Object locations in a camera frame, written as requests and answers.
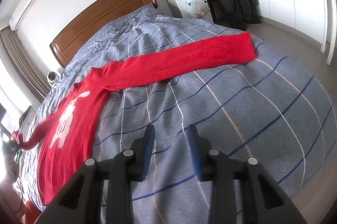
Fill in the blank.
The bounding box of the red knit sweater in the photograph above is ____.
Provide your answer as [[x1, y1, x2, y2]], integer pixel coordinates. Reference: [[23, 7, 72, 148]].
[[22, 32, 256, 206]]

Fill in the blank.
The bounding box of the white window side cabinet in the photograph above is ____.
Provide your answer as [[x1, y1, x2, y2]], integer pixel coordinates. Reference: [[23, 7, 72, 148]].
[[18, 105, 36, 140]]

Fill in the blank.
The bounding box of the beige curtain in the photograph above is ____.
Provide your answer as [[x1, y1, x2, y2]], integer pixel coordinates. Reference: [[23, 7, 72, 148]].
[[1, 27, 51, 102]]

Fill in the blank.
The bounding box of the white air conditioner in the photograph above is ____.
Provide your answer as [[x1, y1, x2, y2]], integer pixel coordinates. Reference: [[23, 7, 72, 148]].
[[9, 0, 36, 31]]

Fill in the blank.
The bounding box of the white plastic bag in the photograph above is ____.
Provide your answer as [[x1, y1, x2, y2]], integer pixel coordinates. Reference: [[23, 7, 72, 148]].
[[185, 0, 210, 19]]

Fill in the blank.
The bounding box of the brown wooden headboard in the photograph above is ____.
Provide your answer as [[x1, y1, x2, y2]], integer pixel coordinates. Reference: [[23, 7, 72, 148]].
[[50, 0, 158, 68]]

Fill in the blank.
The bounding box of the white round camera device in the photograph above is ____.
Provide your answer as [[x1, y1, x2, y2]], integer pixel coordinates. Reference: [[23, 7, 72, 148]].
[[47, 71, 59, 87]]

